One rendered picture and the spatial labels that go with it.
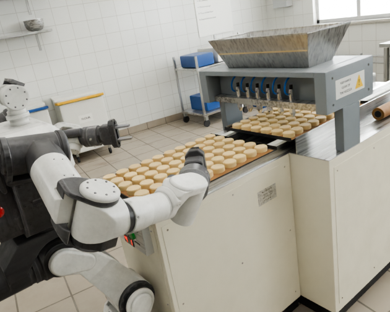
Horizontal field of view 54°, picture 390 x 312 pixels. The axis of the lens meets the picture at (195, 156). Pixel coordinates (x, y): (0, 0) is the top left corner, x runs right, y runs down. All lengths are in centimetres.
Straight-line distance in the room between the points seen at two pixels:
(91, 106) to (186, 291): 353
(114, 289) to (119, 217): 71
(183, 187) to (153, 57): 487
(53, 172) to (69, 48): 454
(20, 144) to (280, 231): 118
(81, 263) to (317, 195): 96
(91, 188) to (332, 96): 103
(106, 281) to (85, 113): 349
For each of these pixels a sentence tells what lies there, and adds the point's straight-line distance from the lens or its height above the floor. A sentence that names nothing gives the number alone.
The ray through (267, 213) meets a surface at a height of 62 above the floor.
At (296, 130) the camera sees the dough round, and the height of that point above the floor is 92.
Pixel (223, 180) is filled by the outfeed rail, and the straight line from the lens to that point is 144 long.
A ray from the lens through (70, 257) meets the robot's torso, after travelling 128.
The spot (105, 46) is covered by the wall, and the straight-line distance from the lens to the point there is 545.
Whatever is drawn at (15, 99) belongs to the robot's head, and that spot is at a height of 131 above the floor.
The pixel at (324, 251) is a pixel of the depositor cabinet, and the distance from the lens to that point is 181.
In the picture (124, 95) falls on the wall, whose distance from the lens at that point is 555.
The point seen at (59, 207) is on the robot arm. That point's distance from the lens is 78.
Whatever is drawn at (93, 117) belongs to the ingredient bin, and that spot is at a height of 51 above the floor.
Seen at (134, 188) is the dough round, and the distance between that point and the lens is 135.
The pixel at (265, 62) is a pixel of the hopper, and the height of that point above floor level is 121.
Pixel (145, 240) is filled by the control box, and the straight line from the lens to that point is 135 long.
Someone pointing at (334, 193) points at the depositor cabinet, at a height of 69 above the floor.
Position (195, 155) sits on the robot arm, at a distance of 109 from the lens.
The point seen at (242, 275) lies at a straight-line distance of 167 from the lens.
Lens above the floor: 144
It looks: 20 degrees down
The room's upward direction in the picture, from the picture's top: 10 degrees counter-clockwise
